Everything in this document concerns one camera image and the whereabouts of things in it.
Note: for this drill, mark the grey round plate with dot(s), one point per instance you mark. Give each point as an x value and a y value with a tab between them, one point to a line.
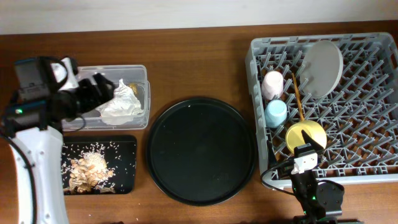
323	69

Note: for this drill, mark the gold candy wrapper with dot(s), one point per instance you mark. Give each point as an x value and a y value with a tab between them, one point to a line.
133	86

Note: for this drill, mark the grey dishwasher rack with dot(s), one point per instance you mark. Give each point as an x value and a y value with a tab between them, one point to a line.
359	115

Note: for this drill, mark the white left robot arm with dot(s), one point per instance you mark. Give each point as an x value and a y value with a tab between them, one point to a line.
32	126

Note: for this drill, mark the wooden chopstick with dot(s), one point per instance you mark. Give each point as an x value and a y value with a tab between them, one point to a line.
297	95

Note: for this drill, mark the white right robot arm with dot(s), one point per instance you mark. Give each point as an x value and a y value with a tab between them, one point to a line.
321	200

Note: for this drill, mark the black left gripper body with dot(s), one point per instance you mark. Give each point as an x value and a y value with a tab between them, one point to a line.
73	99

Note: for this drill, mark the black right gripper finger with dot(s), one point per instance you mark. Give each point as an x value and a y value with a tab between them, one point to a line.
272	161
308	140

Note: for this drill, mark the food scraps and rice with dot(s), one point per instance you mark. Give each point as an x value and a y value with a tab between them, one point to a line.
86	167

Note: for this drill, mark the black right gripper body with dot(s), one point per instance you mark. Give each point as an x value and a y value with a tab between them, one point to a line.
305	182

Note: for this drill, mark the white paper napkin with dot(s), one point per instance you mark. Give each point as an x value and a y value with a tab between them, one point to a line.
124	103

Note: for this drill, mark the black rectangular tray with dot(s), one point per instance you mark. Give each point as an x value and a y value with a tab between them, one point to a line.
126	168

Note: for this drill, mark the black round tray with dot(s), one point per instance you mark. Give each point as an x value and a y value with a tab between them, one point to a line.
201	151

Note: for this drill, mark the pink cup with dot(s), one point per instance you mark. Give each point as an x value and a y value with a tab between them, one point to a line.
272	85

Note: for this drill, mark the clear plastic waste bin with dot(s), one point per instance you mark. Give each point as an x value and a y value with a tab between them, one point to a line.
93	121

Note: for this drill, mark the light blue cup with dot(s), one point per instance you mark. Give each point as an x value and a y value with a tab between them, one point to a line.
275	113

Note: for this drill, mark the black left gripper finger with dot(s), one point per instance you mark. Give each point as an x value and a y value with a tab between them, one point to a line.
105	86
101	101

